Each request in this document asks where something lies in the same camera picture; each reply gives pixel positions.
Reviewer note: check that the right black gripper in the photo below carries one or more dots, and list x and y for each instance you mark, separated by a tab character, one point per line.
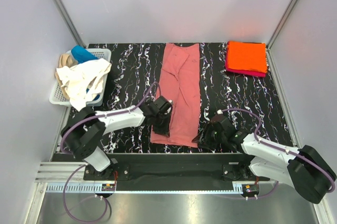
202	137

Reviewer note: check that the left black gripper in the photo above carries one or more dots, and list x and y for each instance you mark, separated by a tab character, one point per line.
164	131

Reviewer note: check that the salmon pink t-shirt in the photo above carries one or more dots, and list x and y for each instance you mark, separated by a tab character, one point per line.
180	83

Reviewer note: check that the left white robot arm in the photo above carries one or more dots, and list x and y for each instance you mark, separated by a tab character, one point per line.
82	134

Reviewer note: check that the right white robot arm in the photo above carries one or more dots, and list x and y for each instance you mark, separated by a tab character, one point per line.
300	168

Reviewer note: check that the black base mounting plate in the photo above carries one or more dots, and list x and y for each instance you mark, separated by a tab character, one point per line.
201	172

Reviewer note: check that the folded orange t-shirt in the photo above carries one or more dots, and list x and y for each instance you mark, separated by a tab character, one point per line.
244	56

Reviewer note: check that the white t-shirt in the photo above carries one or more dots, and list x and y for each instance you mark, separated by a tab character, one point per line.
84	82

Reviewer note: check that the blue t-shirt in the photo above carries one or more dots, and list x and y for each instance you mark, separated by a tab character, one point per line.
82	55

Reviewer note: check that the white plastic laundry basket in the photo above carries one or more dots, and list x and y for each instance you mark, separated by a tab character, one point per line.
56	96

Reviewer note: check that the beige t-shirt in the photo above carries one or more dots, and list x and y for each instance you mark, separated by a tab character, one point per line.
64	60

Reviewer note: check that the right aluminium frame post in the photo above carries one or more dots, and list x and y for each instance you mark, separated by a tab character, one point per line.
288	11

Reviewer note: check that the aluminium frame post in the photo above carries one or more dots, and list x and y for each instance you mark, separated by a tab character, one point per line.
288	11
69	23

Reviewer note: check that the white slotted cable duct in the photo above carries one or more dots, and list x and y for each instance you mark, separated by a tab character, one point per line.
104	188

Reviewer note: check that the left aluminium frame post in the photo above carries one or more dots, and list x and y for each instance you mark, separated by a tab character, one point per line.
69	23

